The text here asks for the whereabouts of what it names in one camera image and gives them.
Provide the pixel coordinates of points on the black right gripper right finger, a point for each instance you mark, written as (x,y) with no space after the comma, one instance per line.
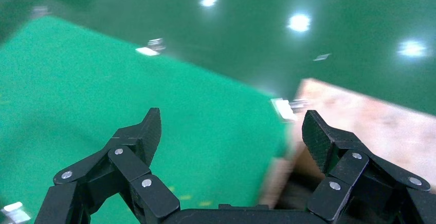
(351,171)

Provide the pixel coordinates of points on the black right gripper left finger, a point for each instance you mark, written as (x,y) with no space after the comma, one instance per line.
(133,168)

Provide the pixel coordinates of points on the large open cardboard carton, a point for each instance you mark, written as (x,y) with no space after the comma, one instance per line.
(279,178)

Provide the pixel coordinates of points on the large green table cloth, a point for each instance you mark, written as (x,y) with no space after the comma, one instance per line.
(102,89)

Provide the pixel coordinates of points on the silver binder clip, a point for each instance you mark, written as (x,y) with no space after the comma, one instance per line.
(13,212)
(284,108)
(150,48)

